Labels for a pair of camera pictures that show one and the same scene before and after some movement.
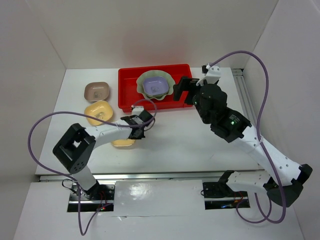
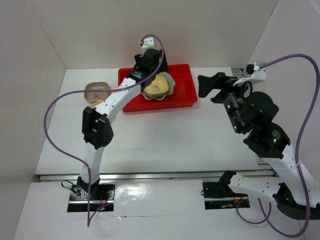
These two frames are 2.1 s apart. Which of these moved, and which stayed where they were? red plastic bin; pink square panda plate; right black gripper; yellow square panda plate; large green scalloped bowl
Moved: yellow square panda plate; right black gripper
Stayed: large green scalloped bowl; red plastic bin; pink square panda plate
